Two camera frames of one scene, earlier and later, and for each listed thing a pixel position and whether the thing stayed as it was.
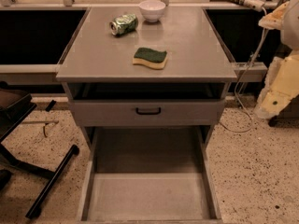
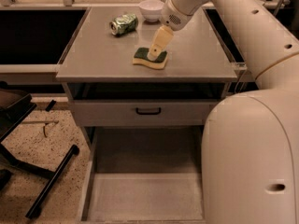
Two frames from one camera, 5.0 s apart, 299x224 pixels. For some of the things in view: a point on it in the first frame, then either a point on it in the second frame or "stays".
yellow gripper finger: [274, 20] to [177, 20]
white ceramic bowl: [152, 10] stays
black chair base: [15, 105] stays
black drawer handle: [148, 113] stays
